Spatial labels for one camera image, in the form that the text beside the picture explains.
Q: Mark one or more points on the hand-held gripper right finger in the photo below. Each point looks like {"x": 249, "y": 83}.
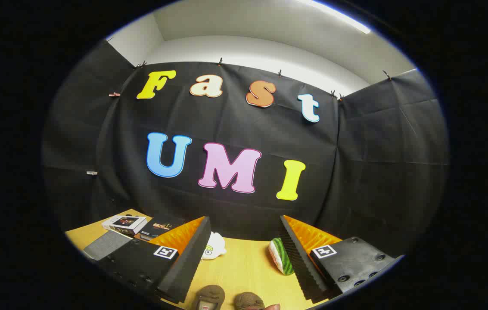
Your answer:
{"x": 302, "y": 267}

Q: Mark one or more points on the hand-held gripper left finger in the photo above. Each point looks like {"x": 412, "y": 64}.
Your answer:
{"x": 190, "y": 267}

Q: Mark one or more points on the brown fuzzy shoe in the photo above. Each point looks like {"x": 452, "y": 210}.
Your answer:
{"x": 248, "y": 299}
{"x": 211, "y": 293}

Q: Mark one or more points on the grey fabric storage box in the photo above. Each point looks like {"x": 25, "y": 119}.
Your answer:
{"x": 106, "y": 245}

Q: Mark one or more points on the watermelon slice plush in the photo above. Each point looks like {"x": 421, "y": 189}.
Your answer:
{"x": 281, "y": 258}

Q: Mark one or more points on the white plush toy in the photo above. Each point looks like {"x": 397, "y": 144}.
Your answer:
{"x": 214, "y": 249}

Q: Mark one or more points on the dark blue book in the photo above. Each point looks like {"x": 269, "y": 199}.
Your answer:
{"x": 162, "y": 224}

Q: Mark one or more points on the white book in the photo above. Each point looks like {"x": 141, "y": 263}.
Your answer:
{"x": 125, "y": 224}

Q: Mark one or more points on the row of black cloth clips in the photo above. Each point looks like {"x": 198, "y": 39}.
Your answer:
{"x": 220, "y": 62}

